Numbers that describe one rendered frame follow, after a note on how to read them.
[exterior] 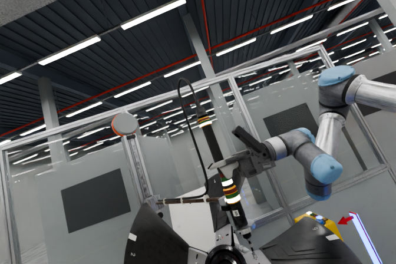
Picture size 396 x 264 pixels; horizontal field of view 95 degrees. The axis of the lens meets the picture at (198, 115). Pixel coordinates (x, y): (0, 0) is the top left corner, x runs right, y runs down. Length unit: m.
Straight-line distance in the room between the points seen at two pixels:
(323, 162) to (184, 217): 0.67
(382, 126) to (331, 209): 2.95
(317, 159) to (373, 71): 4.08
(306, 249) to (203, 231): 0.44
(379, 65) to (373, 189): 3.19
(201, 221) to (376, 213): 1.31
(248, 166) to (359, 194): 1.28
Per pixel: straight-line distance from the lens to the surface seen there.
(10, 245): 1.76
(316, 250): 0.73
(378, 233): 1.91
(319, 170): 0.62
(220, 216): 0.75
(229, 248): 0.65
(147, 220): 0.76
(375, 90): 0.86
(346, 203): 1.75
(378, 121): 4.43
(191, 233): 0.98
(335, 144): 0.85
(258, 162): 0.64
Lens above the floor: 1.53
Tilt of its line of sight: 12 degrees up
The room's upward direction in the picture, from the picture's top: 20 degrees counter-clockwise
